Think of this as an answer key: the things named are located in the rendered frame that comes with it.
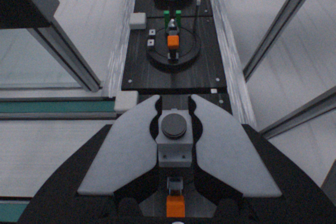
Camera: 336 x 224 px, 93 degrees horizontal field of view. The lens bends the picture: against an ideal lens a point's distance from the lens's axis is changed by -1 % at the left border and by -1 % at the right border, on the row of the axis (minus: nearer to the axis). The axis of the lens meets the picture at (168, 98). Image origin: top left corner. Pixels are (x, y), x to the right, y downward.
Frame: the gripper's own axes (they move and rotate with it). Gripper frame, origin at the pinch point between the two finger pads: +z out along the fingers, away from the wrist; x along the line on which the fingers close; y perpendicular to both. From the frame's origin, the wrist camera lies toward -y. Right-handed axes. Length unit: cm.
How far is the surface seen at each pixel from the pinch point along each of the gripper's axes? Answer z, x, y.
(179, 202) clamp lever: -0.7, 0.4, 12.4
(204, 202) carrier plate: 4.5, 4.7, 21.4
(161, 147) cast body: 3.4, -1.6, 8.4
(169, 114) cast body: 5.2, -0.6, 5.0
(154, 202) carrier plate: 4.3, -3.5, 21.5
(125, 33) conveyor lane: 38.0, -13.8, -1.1
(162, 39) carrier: 31.5, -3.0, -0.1
